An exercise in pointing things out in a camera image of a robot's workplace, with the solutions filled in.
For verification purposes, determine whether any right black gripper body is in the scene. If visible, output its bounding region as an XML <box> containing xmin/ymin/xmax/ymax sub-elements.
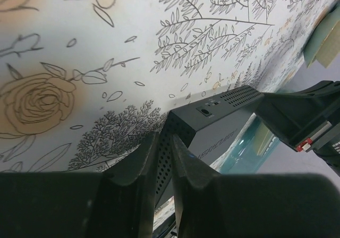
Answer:
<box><xmin>255</xmin><ymin>81</ymin><xmax>339</xmax><ymax>174</ymax></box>

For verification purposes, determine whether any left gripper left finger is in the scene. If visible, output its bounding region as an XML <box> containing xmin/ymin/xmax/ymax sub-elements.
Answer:
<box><xmin>1</xmin><ymin>133</ymin><xmax>158</xmax><ymax>237</ymax></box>

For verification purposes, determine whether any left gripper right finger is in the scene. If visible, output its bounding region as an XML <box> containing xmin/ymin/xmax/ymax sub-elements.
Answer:
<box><xmin>171</xmin><ymin>135</ymin><xmax>339</xmax><ymax>237</ymax></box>

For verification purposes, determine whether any black network switch box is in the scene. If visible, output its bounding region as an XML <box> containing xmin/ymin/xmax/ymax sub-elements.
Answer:
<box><xmin>155</xmin><ymin>86</ymin><xmax>264</xmax><ymax>208</ymax></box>

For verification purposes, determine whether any teal plastic tub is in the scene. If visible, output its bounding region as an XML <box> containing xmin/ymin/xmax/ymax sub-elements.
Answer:
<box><xmin>210</xmin><ymin>114</ymin><xmax>280</xmax><ymax>174</ymax></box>

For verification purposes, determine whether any cream square bowl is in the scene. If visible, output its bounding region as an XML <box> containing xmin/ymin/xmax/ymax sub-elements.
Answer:
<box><xmin>304</xmin><ymin>27</ymin><xmax>339</xmax><ymax>68</ymax></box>

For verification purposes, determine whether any pale green square plate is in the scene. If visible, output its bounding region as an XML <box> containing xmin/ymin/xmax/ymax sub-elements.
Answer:
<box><xmin>303</xmin><ymin>2</ymin><xmax>339</xmax><ymax>68</ymax></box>

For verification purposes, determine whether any floral table mat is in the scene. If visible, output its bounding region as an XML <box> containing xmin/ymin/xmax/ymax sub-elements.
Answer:
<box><xmin>1</xmin><ymin>0</ymin><xmax>336</xmax><ymax>172</ymax></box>

